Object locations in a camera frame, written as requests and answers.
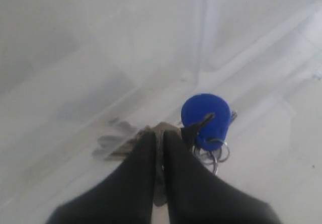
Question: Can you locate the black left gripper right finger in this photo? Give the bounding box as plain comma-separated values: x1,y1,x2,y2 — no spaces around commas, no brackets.
164,131,281,223

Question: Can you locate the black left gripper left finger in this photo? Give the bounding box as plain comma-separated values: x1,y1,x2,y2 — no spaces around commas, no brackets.
47,131,156,224

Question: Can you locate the key bunch with blue fob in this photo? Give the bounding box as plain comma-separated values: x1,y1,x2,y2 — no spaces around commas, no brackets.
92,93,238,207

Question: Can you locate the wide clear drawer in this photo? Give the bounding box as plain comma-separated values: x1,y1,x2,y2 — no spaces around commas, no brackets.
1,0,321,223

